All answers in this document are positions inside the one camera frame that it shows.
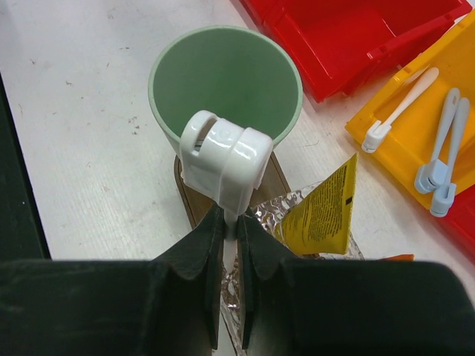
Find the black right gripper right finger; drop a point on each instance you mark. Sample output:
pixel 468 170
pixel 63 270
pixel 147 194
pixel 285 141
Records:
pixel 292 305

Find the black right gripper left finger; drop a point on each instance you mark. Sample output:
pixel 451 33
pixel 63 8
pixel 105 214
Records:
pixel 166 306

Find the yellow toothpaste tube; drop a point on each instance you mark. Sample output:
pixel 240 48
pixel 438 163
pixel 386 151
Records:
pixel 321 222

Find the clear textured glass holder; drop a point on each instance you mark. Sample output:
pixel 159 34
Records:
pixel 269 214

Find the orange toothpaste tube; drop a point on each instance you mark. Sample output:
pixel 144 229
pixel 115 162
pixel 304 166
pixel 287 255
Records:
pixel 400 257

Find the white toothbrush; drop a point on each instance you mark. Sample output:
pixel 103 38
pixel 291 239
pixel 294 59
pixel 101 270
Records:
pixel 377 132
pixel 225 163

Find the green cup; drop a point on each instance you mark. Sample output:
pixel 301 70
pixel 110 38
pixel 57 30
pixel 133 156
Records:
pixel 236 73

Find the brown oval wooden tray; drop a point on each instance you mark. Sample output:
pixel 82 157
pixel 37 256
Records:
pixel 193 200

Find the red toothpaste bin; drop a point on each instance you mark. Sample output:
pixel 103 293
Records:
pixel 459 222

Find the yellow bin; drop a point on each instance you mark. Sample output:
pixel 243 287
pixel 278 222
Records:
pixel 410 141

